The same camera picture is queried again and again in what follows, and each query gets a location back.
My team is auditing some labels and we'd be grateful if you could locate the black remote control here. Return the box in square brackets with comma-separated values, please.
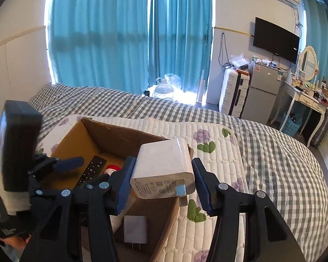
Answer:
[75, 155, 106, 188]

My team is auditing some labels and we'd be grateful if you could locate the white tube red label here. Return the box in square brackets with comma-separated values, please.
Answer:
[103, 164, 121, 176]

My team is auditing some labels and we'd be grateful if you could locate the small white plug charger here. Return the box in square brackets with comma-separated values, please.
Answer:
[124, 215, 148, 247]

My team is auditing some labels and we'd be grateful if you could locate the brown cardboard box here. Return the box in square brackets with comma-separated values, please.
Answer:
[31, 117, 194, 261]

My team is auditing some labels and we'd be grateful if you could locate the white square power adapter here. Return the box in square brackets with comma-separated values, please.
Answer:
[130, 138, 195, 206]

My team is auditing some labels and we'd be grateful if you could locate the white cylindrical bottle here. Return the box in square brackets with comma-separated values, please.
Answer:
[110, 189, 137, 233]

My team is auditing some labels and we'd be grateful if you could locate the person's hand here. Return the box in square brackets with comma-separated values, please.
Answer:
[0, 236, 31, 250]

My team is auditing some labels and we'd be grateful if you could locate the grey checked bed cover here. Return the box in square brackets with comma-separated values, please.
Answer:
[29, 84, 328, 261]

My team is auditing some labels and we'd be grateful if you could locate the blue laundry basket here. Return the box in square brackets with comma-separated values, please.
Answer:
[281, 113, 302, 137]

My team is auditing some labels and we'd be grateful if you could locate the clear water jug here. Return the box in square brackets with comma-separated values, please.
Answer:
[152, 78, 175, 101]

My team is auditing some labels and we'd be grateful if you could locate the white dressing table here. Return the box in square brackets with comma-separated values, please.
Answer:
[270, 82, 328, 147]

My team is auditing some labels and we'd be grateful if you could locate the teal window curtain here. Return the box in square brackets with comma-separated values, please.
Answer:
[45, 0, 213, 94]

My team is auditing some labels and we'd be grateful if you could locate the white suitcase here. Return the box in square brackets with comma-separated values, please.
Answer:
[219, 69, 250, 118]

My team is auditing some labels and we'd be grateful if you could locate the silver mini fridge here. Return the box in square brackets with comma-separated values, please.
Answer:
[241, 63, 283, 124]

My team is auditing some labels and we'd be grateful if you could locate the clear plastic bag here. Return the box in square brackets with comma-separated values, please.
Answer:
[229, 53, 251, 70]

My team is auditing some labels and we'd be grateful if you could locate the oval vanity mirror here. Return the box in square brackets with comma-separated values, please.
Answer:
[298, 46, 319, 81]

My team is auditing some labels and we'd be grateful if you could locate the teal right curtain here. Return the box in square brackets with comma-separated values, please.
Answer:
[302, 0, 328, 87]

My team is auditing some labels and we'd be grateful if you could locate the black camera box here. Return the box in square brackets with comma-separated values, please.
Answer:
[0, 100, 42, 192]

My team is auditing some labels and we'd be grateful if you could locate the black wall television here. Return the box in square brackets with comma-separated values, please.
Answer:
[253, 17, 300, 64]

